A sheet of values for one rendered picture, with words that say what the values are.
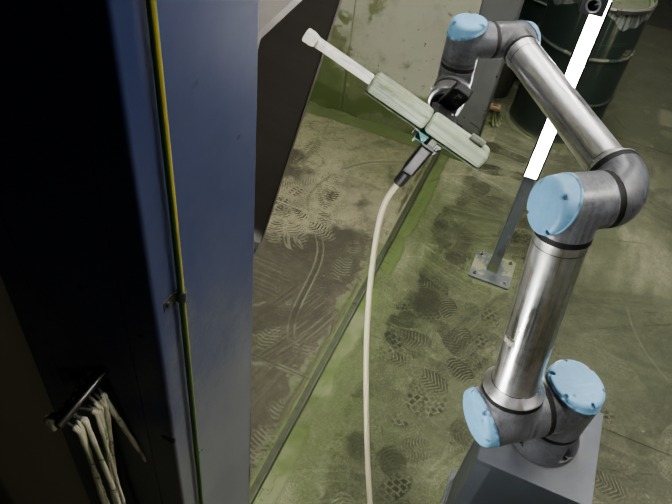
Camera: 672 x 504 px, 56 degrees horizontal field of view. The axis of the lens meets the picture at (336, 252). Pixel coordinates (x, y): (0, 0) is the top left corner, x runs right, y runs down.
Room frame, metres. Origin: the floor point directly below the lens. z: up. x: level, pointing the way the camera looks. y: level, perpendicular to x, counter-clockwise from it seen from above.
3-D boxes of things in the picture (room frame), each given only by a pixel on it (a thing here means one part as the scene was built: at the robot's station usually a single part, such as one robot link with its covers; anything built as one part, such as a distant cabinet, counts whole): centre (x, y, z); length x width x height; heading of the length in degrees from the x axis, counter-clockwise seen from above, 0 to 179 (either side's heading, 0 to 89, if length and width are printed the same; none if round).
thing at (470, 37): (1.53, -0.25, 1.46); 0.12 x 0.09 x 0.12; 111
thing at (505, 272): (2.23, -0.77, 0.01); 0.20 x 0.20 x 0.01; 73
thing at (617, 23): (3.69, -1.27, 0.44); 0.59 x 0.58 x 0.89; 178
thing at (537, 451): (0.95, -0.64, 0.69); 0.19 x 0.19 x 0.10
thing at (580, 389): (0.95, -0.64, 0.83); 0.17 x 0.15 x 0.18; 111
